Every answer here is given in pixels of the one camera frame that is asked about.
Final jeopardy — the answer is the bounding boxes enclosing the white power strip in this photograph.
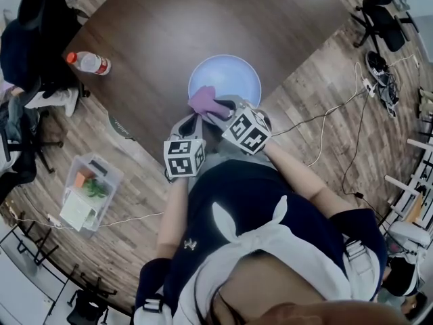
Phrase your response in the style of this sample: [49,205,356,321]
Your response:
[46,213,64,229]
[361,79,378,98]

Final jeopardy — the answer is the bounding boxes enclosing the person's grey trousers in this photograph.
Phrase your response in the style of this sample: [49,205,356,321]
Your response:
[202,144,277,173]

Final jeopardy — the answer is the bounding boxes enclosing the clear bottle with red cap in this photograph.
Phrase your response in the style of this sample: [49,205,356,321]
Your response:
[66,51,112,77]

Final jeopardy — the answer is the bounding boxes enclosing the person's left forearm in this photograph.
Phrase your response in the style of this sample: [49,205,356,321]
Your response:
[156,175,191,261]

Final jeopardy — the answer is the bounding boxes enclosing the dark green round bag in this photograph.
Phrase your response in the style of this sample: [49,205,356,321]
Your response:
[107,110,137,142]

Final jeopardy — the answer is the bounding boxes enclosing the white frame furniture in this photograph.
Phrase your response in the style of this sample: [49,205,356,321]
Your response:
[384,137,433,232]

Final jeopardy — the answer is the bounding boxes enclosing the black metal rack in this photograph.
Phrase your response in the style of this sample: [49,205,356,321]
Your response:
[0,220,118,325]

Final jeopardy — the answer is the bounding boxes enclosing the person's right forearm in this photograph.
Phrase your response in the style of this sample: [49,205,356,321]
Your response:
[262,139,355,217]

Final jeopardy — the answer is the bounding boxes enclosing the person's white tied garment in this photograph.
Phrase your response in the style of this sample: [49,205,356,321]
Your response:
[133,194,384,325]

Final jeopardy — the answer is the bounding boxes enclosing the clear plastic storage box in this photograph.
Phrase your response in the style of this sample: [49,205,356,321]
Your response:
[60,152,125,240]

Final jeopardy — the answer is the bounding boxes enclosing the chair draped with black jacket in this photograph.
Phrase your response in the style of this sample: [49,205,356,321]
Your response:
[0,0,91,98]

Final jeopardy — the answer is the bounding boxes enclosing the black chair with grey clothes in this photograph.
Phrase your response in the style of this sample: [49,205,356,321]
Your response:
[0,102,64,202]

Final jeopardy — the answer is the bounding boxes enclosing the black office chair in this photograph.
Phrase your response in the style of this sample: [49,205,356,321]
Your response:
[350,0,421,53]

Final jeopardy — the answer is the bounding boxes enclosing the person's dark blue shirt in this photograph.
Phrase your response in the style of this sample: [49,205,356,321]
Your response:
[135,159,388,318]

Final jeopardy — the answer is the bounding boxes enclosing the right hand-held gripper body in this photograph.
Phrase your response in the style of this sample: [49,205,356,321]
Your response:
[221,100,273,156]

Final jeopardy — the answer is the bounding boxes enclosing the white rounded machine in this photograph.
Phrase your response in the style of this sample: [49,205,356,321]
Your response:
[385,220,432,257]

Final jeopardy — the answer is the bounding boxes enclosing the black round device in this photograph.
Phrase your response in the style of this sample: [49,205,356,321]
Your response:
[364,50,387,81]

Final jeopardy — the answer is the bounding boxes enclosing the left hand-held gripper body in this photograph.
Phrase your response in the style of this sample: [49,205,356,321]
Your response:
[164,133,207,183]

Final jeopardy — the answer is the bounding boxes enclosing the purple cloth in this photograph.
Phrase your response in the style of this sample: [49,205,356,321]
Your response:
[187,85,231,122]

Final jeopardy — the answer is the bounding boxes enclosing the light blue round plate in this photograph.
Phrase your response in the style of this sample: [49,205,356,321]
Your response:
[187,54,263,110]

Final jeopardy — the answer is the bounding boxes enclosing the long black cable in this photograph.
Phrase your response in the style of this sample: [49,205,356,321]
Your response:
[340,93,390,226]

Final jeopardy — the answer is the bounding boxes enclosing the long white cable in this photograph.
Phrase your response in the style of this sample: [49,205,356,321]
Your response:
[271,54,417,169]
[8,207,165,230]

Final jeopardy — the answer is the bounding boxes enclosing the tangle of cables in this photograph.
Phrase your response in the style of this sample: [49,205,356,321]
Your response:
[374,71,403,118]

